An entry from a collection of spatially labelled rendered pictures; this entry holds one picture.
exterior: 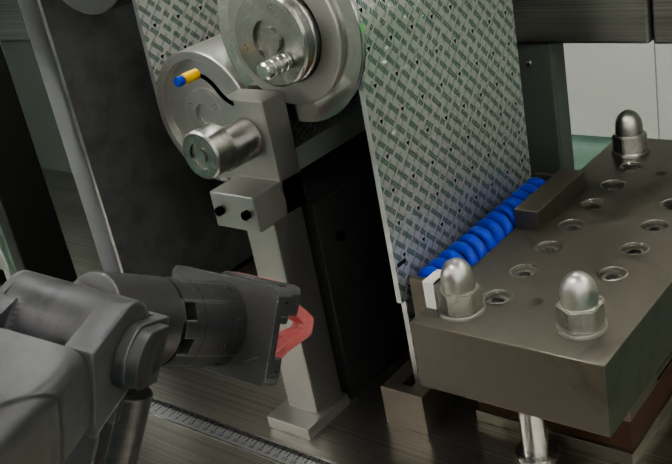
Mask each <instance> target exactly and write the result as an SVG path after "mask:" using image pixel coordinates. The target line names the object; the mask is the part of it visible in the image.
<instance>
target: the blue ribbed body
mask: <svg viewBox="0 0 672 464"><path fill-rule="evenodd" d="M545 182H546V181H545V180H543V179H541V178H539V177H532V178H530V179H528V180H527V181H526V182H525V184H523V185H521V186H520V187H519V188H518V189H517V191H514V192H513V193H511V194H510V196H509V197H508V198H506V199H504V200H503V201H502V202H501V204H499V205H497V206H496V207H495V208H494V209H493V211H491V212H489V213H488V214H486V215H485V217H484V218H483V219H481V220H479V221H478V222H477V223H476V225H475V226H473V227H471V228H470V229H468V231H467V232H466V233H465V234H463V235H461V236H460V237H459V238H458V240H457V241H455V242H453V243H452V244H450V245H449V247H448V249H446V250H444V251H442V252H441V253H440V254H439V256H438V258H434V259H432V260H431V261H430V262H429V264H428V266H425V267H423V268H422V269H420V271H419V272H418V276H419V277H424V278H427V277H428V276H429V275H430V274H432V273H433V272H434V271H435V270H436V269H441V268H442V266H443V265H444V263H445V262H446V261H447V260H449V259H451V258H455V257H458V258H462V259H464V260H466V261H467V262H468V263H469V264H470V265H471V267H472V266H473V265H474V264H476V263H477V262H478V261H479V260H480V259H481V258H482V257H483V256H485V255H486V254H487V253H488V252H489V251H490V250H491V249H492V248H494V247H495V246H496V245H497V244H498V243H499V242H500V241H501V240H503V239H504V238H505V237H506V236H507V235H508V234H509V233H510V232H511V231H513V230H514V229H515V228H516V223H515V214H514V209H515V208H516V207H517V206H518V205H519V204H521V203H522V202H523V201H524V200H525V199H526V198H528V197H529V196H530V195H531V194H532V193H533V192H535V191H536V190H537V189H538V188H539V187H540V186H541V185H543V184H544V183H545Z"/></svg>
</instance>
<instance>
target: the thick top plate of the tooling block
mask: <svg viewBox="0 0 672 464"><path fill-rule="evenodd" d="M647 145H648V147H649V153H648V154H647V155H645V156H642V157H639V158H633V159H621V158H617V157H614V156H613V155H612V149H613V141H612V142H611V143H610V144H609V145H608V146H607V147H606V148H605V149H603V150H602V151H601V152H600V153H599V154H598V155H597V156H596V157H595V158H593V159H592V160H591V161H590V162H589V163H588V164H587V165H586V166H584V167H583V168H582V169H581V170H582V171H584V177H585V188H584V189H583V190H582V191H581V192H580V193H579V194H578V195H577V196H576V197H575V198H574V199H572V200H571V201H570V202H569V203H568V204H567V205H566V206H565V207H564V208H563V209H562V210H561V211H560V212H558V213H557V214H556V215H555V216H554V217H553V218H552V219H551V220H550V221H549V222H548V223H547V224H546V225H544V226H543V227H542V228H541V229H540V230H536V229H529V228H522V227H516V228H515V229H514V230H513V231H511V232H510V233H509V234H508V235H507V236H506V237H505V238H504V239H503V240H501V241H500V242H499V243H498V244H497V245H496V246H495V247H494V248H492V249H491V250H490V251H489V252H488V253H487V254H486V255H485V256H483V257H482V258H481V259H480V260H479V261H478V262H477V263H476V264H474V265H473V266H472V269H473V271H474V274H475V281H476V282H477V283H478V284H480V285H481V291H482V298H483V301H484V302H485V305H486V310H485V312H484V313H483V314H482V315H481V316H480V317H478V318H476V319H474V320H471V321H467V322H450V321H446V320H444V319H442V318H441V317H440V315H439V311H438V310H439V308H438V309H437V310H436V309H432V308H427V307H426V308H425V309H424V310H423V311H422V312H421V313H419V314H418V315H417V316H416V317H415V318H414V319H413V320H412V321H411V322H410V325H411V331H412V337H413V342H414V348H415V354H416V359H417V365H418V371H419V376H420V382H421V385H422V386H425V387H429V388H433V389H436V390H440V391H443V392H447V393H451V394H454V395H458V396H461V397H465V398H469V399H472V400H476V401H480V402H483V403H487V404H490V405H494V406H498V407H501V408H505V409H508V410H512V411H516V412H519V413H523V414H526V415H530V416H534V417H537V418H541V419H545V420H548V421H552V422H555V423H559V424H563V425H566V426H570V427H573V428H577V429H581V430H584V431H588V432H591V433H595V434H599V435H602V436H606V437H611V436H612V435H613V433H614V432H615V430H616V429H617V428H618V426H619V425H620V423H621V422H622V421H623V419H624V418H625V416H626V415H627V414H628V412H629V411H630V409H631V408H632V407H633V405H634V404H635V402H636V401H637V400H638V398H639V397H640V395H641V394H642V393H643V391H644V390H645V388H646V387H647V386H648V384H649V383H650V381H651V380H652V379H653V377H654V376H655V374H656V373H657V372H658V370H659V369H660V367H661V366H662V365H663V363H664V362H665V360H666V359H667V358H668V356H669V355H670V353H671V352H672V140H667V139H652V138H647ZM572 271H583V272H585V273H587V274H589V275H590V276H591V277H592V278H593V280H594V281H595V283H596V286H597V290H598V297H599V298H600V299H602V300H603V302H604V312H605V318H606V320H607V322H608V328H607V331H606V332H605V333H604V334H603V335H601V336H599V337H597V338H595V339H591V340H584V341H576V340H570V339H566V338H564V337H562V336H560V335H559V334H558V333H557V331H556V322H557V314H556V304H557V303H558V301H559V300H560V296H559V289H560V284H561V282H562V280H563V278H564V277H565V276H566V275H567V274H568V273H570V272H572Z"/></svg>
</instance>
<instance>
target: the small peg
mask: <svg viewBox="0 0 672 464"><path fill-rule="evenodd" d="M292 66H293V61H292V58H291V56H290V55H289V54H288V53H286V52H282V53H280V54H278V55H276V56H274V57H272V58H269V59H267V60H265V61H263V62H261V63H259V64H258V65H257V74H258V76H259V77H260V78H261V79H262V80H264V81H267V80H270V79H272V78H273V77H276V76H278V75H279V74H282V73H284V72H286V71H288V70H290V69H291V68H292Z"/></svg>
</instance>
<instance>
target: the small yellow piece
mask: <svg viewBox="0 0 672 464"><path fill-rule="evenodd" d="M200 78H202V79H203V80H205V81H206V82H208V83H209V84H210V85H211V86H212V87H213V89H214V90H215V91H216V92H217V94H218V95H219V96H220V97H221V98H222V99H223V100H224V101H226V102H227V103H228V104H230V105H232V106H234V104H233V102H232V101H231V100H230V99H229V98H227V97H226V96H225V95H224V94H223V93H222V92H221V91H220V89H219V88H218V87H217V86H216V84H215V83H214V82H213V81H212V80H211V79H209V78H208V77H207V76H205V75H203V74H201V73H200V72H199V70H198V69H196V68H194V69H192V70H190V71H187V72H185V73H183V74H181V75H179V76H177V77H175V78H174V84H175V85H176V86H177V87H181V86H184V85H187V84H189V83H191V82H193V81H196V80H198V79H200Z"/></svg>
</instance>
